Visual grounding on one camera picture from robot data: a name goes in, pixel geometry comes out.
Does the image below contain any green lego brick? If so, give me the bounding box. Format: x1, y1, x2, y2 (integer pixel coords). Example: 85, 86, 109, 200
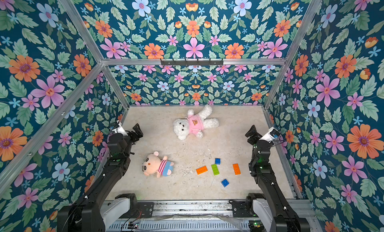
211, 164, 220, 176

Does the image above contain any orange lego brick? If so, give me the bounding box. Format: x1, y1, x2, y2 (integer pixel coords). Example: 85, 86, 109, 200
233, 164, 241, 176
196, 166, 208, 175

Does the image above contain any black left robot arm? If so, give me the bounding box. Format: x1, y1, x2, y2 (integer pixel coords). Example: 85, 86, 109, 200
57, 123, 144, 232

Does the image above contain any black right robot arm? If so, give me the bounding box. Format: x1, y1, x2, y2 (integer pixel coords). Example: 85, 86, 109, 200
245, 125, 311, 232

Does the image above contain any pig plush doll striped shirt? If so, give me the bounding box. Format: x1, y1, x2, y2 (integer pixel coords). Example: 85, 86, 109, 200
142, 151, 174, 178

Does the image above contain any white teddy bear pink shirt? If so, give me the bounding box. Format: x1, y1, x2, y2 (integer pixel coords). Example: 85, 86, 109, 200
173, 105, 220, 141

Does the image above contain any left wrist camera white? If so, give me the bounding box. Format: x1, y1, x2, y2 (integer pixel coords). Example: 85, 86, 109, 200
111, 120, 128, 136

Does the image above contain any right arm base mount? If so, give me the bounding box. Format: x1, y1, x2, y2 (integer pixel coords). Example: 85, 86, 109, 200
229, 193, 273, 226

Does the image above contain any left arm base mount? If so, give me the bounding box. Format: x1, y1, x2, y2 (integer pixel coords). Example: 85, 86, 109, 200
101, 194, 155, 230

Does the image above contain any black bracket on rail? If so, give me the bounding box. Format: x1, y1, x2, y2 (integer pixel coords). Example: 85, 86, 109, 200
161, 59, 224, 67

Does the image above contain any aluminium front rail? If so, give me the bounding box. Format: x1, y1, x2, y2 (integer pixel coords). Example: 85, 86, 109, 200
101, 199, 323, 232

